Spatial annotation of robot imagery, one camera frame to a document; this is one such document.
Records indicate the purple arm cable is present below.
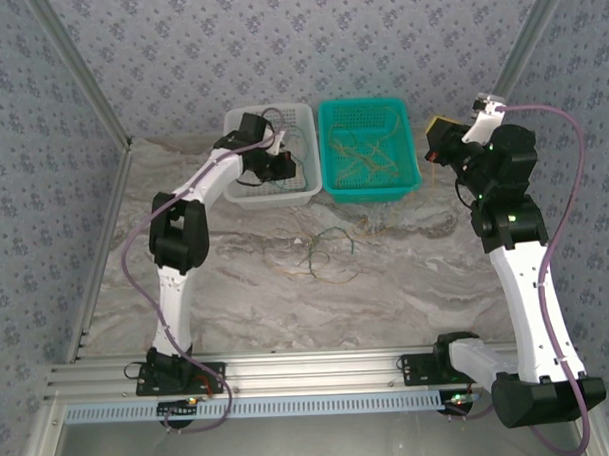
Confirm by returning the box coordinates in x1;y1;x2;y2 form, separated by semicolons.
437;102;596;456
115;106;299;436

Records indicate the aluminium side rail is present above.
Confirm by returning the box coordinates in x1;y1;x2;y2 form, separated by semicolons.
58;138;143;365

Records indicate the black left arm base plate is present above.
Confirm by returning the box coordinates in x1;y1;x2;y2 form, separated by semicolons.
133;360;229;398

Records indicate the aluminium corner post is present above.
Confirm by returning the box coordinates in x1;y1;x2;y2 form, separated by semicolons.
489;0;580;100
28;0;135;151

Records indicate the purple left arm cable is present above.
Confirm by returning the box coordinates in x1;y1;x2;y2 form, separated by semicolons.
115;106;299;436

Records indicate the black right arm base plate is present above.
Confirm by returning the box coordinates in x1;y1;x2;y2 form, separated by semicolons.
398;351;456;389

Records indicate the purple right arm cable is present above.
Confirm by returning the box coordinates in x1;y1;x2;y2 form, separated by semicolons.
437;102;596;456

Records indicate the white slotted cable duct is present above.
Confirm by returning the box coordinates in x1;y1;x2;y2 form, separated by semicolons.
63;388;442;425

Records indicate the grey metal base panel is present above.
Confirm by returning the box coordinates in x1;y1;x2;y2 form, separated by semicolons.
19;380;609;456

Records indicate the teal plastic mesh basket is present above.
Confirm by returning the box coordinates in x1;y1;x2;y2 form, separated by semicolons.
316;96;425;206

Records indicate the small controller board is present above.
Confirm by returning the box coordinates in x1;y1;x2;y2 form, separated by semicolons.
442;389;485;419
157;396;205;429

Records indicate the white plastic mesh basket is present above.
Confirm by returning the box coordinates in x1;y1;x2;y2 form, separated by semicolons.
220;101;325;212

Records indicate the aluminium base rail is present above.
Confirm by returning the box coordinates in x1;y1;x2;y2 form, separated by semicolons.
46;343;521;403

